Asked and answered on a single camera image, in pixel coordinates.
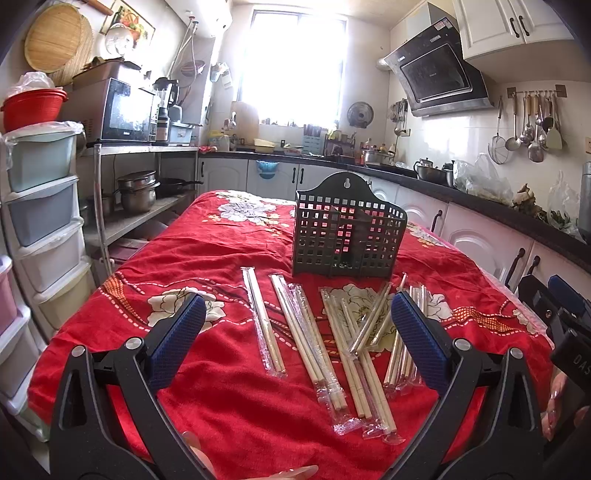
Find hanging utensil rail set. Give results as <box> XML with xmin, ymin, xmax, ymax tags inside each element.
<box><xmin>487</xmin><ymin>84</ymin><xmax>568</xmax><ymax>165</ymax></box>

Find chopstick pair crossed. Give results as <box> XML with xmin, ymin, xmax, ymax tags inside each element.
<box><xmin>349</xmin><ymin>281</ymin><xmax>392</xmax><ymax>356</ymax></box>

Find red plastic bucket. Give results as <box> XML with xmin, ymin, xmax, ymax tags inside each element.
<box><xmin>1</xmin><ymin>88</ymin><xmax>68</xmax><ymax>132</ymax></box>

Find black frying pan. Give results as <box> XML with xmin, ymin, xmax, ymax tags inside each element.
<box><xmin>155</xmin><ymin>177</ymin><xmax>202</xmax><ymax>198</ymax></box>

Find round bamboo tray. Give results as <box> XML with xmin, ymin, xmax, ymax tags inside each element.
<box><xmin>24</xmin><ymin>2</ymin><xmax>94</xmax><ymax>86</ymax></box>

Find plastic bag on counter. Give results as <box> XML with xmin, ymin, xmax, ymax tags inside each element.
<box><xmin>453</xmin><ymin>153</ymin><xmax>514</xmax><ymax>206</ymax></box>

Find white lower cabinets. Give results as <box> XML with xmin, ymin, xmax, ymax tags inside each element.
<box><xmin>193</xmin><ymin>152</ymin><xmax>590</xmax><ymax>296</ymax></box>

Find black blender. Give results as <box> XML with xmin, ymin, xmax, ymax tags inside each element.
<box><xmin>153</xmin><ymin>77</ymin><xmax>179</xmax><ymax>145</ymax></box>

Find red floral tablecloth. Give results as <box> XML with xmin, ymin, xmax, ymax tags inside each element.
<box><xmin>28</xmin><ymin>191</ymin><xmax>553</xmax><ymax>479</ymax></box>

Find chopstick pair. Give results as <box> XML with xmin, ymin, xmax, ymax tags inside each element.
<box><xmin>382</xmin><ymin>272</ymin><xmax>429</xmax><ymax>393</ymax></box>
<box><xmin>242</xmin><ymin>267</ymin><xmax>287</xmax><ymax>377</ymax></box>
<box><xmin>320</xmin><ymin>288</ymin><xmax>404</xmax><ymax>445</ymax></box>
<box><xmin>287</xmin><ymin>284</ymin><xmax>362</xmax><ymax>436</ymax></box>
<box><xmin>270</xmin><ymin>274</ymin><xmax>348</xmax><ymax>412</ymax></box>

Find stacked steel pots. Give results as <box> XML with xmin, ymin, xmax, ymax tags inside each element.
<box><xmin>117</xmin><ymin>170</ymin><xmax>159</xmax><ymax>214</ymax></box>

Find person's left hand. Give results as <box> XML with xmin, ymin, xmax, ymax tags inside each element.
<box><xmin>181</xmin><ymin>431</ymin><xmax>318</xmax><ymax>480</ymax></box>

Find white water heater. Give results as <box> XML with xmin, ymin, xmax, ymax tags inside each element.
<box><xmin>166</xmin><ymin>0</ymin><xmax>232</xmax><ymax>38</ymax></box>

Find black microwave oven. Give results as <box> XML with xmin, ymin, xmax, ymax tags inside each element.
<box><xmin>59</xmin><ymin>78</ymin><xmax>155</xmax><ymax>145</ymax></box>

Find person's right hand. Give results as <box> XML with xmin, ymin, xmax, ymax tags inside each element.
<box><xmin>541</xmin><ymin>370</ymin><xmax>590</xmax><ymax>441</ymax></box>

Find metal kitchen shelf rack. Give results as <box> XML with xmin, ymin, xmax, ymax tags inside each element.
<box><xmin>85</xmin><ymin>142</ymin><xmax>199</xmax><ymax>276</ymax></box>

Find black range hood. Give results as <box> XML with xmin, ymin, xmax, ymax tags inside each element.
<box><xmin>384</xmin><ymin>17</ymin><xmax>493</xmax><ymax>117</ymax></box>

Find white upper cabinet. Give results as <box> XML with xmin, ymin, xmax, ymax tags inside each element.
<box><xmin>454</xmin><ymin>0</ymin><xmax>590</xmax><ymax>83</ymax></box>

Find small wall fan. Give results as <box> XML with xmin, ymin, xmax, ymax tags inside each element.
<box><xmin>346</xmin><ymin>101</ymin><xmax>375</xmax><ymax>129</ymax></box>

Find black plastic utensil basket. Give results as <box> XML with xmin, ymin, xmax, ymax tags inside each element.
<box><xmin>293</xmin><ymin>172</ymin><xmax>408</xmax><ymax>280</ymax></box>

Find plastic drawer tower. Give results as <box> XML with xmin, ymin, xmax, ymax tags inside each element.
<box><xmin>0</xmin><ymin>120</ymin><xmax>96</xmax><ymax>416</ymax></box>

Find steel kettle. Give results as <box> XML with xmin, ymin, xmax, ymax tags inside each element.
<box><xmin>413</xmin><ymin>158</ymin><xmax>447</xmax><ymax>185</ymax></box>

